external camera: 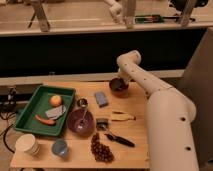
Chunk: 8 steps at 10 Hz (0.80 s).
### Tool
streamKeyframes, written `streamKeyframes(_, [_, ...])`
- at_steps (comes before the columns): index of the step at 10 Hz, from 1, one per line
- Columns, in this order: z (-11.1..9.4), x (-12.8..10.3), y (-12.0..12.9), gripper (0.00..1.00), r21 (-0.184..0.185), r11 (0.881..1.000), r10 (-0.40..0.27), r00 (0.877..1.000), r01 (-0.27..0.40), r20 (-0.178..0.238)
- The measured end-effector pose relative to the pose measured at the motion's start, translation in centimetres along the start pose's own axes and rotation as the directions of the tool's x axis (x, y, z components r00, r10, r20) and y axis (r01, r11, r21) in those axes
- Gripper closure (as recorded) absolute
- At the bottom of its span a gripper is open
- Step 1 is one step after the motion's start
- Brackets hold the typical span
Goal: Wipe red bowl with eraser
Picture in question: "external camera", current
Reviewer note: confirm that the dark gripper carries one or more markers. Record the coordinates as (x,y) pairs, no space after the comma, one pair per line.
(119,84)

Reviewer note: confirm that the red bowl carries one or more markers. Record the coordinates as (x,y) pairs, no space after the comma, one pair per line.
(118,93)

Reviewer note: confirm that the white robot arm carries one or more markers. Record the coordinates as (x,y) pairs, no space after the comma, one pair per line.
(169,114)

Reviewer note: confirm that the blue sponge eraser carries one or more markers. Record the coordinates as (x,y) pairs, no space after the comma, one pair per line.
(101,99)

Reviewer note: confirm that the purple bowl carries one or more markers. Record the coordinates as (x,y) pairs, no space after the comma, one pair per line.
(73,120)

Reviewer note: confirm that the small metal cup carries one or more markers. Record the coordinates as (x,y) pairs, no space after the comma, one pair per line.
(82,103)

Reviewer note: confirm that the metal spoon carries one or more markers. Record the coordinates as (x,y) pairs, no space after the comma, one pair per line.
(81,122)

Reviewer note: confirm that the orange apple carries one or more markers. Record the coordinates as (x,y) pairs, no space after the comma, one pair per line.
(55,100)

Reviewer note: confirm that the bunch of dark grapes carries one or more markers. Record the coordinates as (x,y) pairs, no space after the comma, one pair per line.
(101,152)

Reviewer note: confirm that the green tool on floor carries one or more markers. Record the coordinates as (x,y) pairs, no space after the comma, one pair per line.
(154,18)

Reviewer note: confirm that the grey cloth piece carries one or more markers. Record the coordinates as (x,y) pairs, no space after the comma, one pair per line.
(56,112)

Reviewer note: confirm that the red sausage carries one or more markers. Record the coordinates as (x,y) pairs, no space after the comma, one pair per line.
(45,121)

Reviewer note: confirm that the green plastic tray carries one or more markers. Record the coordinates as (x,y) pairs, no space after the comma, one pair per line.
(39,104)

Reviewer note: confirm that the blue cup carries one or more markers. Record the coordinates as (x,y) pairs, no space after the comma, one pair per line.
(60,148)

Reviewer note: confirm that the white paper cup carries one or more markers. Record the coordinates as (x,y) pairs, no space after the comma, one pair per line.
(28,144)

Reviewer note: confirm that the black handled peeler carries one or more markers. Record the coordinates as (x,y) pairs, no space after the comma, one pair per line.
(102,125)

